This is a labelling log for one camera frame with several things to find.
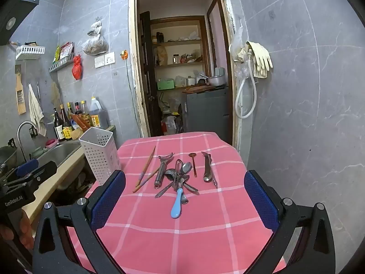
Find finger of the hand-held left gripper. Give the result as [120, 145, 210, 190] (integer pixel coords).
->
[6, 161, 57, 190]
[0, 159, 39, 182]

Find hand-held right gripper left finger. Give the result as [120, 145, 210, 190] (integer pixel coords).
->
[32, 170, 126, 274]

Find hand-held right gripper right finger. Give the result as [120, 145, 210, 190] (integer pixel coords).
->
[244, 170, 336, 274]

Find wooden chopstick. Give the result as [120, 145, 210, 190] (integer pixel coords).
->
[133, 168, 160, 193]
[138, 145, 157, 187]

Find white perforated utensil holder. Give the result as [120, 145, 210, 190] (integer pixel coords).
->
[79, 127, 121, 186]

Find metal tongs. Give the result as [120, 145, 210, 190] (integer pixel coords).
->
[208, 154, 218, 188]

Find metal table knife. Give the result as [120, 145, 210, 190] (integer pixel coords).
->
[154, 180, 175, 198]

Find metal peeler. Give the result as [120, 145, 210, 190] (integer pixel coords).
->
[154, 153, 174, 189]

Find blue handled spoon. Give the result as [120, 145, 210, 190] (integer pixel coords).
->
[170, 161, 185, 219]

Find small brown spoon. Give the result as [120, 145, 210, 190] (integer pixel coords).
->
[188, 153, 198, 177]

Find person's left hand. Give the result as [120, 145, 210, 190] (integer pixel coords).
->
[16, 209, 34, 251]

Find steel sink with faucet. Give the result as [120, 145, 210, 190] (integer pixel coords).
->
[21, 124, 115, 226]

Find chrome faucet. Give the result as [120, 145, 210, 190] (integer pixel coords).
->
[17, 121, 38, 162]

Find black pump bottle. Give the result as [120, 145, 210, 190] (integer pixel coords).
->
[54, 108, 65, 142]

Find yellow label soy sauce bottle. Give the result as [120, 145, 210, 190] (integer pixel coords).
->
[60, 104, 73, 141]

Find beige hanging towel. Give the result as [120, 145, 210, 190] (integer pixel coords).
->
[28, 84, 47, 137]

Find orange packet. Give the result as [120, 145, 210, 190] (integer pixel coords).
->
[71, 113, 93, 132]

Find yellow cap sauce bottle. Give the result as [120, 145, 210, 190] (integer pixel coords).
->
[81, 100, 91, 126]

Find wooden grater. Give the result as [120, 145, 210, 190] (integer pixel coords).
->
[15, 64, 27, 115]

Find large oil jug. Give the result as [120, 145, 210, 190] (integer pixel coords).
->
[90, 96, 109, 128]

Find hanging beige scrubber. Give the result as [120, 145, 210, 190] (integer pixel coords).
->
[51, 81, 62, 107]

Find pink checked tablecloth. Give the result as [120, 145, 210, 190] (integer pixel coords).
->
[67, 132, 287, 274]

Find plastic bags on floor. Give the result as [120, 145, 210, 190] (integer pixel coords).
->
[161, 116, 178, 135]

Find grey washing machine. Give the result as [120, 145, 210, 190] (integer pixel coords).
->
[182, 87, 230, 137]

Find red plastic bag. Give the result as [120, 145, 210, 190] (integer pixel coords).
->
[72, 55, 83, 80]

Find red white snack packet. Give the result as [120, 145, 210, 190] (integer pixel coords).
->
[59, 42, 74, 59]

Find metal pot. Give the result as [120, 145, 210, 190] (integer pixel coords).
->
[207, 75, 226, 88]

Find wooden cutting board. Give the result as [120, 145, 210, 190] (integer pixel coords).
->
[182, 85, 218, 93]

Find clear bag of dried goods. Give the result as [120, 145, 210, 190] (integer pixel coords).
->
[82, 21, 109, 55]

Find cream rubber gloves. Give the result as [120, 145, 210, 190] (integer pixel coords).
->
[246, 41, 273, 78]

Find hanging clear plastic bag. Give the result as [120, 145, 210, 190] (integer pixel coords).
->
[229, 20, 249, 78]

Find black range hood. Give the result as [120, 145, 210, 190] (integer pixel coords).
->
[0, 0, 43, 46]

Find wooden shelf unit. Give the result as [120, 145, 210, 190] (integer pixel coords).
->
[150, 17, 211, 92]

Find white hose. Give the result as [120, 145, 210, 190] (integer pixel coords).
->
[234, 50, 258, 119]

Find grey wall rack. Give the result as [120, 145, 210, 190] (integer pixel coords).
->
[48, 53, 75, 73]

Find white wall basket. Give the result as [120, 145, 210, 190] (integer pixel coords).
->
[16, 45, 45, 60]

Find white power cable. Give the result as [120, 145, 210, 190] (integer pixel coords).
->
[125, 59, 137, 112]

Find wooden door frame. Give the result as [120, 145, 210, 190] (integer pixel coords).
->
[128, 0, 243, 149]

